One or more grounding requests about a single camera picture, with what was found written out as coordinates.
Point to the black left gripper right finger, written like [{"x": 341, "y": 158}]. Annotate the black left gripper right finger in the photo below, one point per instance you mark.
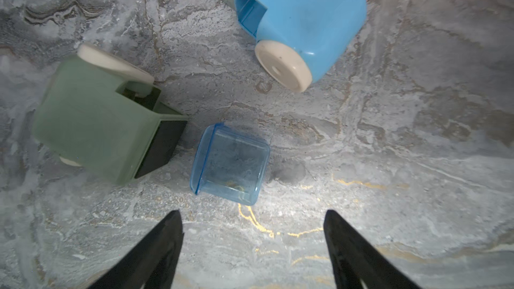
[{"x": 356, "y": 263}]

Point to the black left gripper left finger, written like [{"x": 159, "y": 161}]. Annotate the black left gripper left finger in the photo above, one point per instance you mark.
[{"x": 152, "y": 262}]

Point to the blue clear sharpener tray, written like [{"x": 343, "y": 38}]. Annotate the blue clear sharpener tray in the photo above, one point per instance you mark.
[{"x": 229, "y": 164}]

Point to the blue pencil sharpener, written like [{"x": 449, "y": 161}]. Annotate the blue pencil sharpener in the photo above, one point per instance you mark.
[{"x": 298, "y": 41}]

